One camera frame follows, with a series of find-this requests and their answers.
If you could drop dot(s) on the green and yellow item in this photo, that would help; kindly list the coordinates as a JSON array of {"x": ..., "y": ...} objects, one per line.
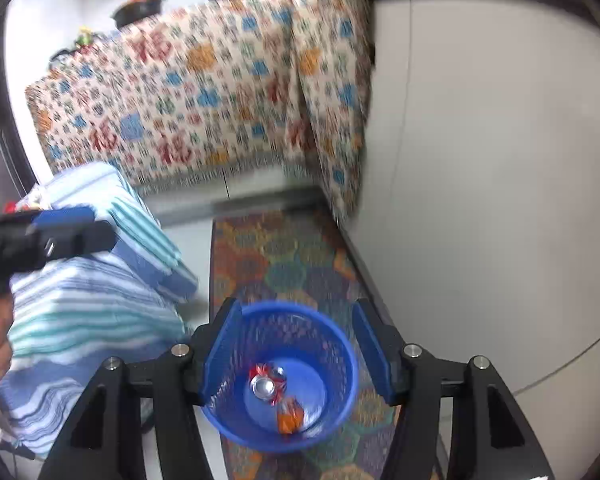
[{"x": 85, "y": 36}]

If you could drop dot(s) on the colourful hexagon floor rug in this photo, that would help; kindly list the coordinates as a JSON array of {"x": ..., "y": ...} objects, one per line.
[{"x": 290, "y": 260}]

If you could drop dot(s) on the patterned beige cloth cover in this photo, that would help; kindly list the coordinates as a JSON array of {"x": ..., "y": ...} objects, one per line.
[{"x": 205, "y": 85}]

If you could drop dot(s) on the blue plastic mesh basket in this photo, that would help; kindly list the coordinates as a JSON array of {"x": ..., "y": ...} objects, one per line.
[{"x": 332, "y": 360}]

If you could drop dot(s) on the orange crumpled wrapper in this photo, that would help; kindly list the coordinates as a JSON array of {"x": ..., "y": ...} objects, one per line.
[{"x": 290, "y": 415}]

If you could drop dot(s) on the blue green striped tablecloth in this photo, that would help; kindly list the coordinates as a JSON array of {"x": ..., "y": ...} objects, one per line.
[{"x": 90, "y": 310}]

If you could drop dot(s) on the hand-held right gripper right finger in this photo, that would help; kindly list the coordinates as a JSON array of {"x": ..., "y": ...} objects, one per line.
[{"x": 369, "y": 350}]

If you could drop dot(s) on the crushed red drink can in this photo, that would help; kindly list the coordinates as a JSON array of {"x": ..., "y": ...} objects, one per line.
[{"x": 265, "y": 385}]

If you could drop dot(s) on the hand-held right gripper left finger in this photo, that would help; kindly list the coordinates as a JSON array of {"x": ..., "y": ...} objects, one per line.
[{"x": 223, "y": 355}]

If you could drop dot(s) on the dark cooking pot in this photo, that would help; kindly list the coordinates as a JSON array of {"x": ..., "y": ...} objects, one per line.
[{"x": 64, "y": 55}]

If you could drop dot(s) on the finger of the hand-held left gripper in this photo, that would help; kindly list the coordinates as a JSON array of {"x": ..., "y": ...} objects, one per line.
[
  {"x": 82, "y": 241},
  {"x": 65, "y": 216}
]

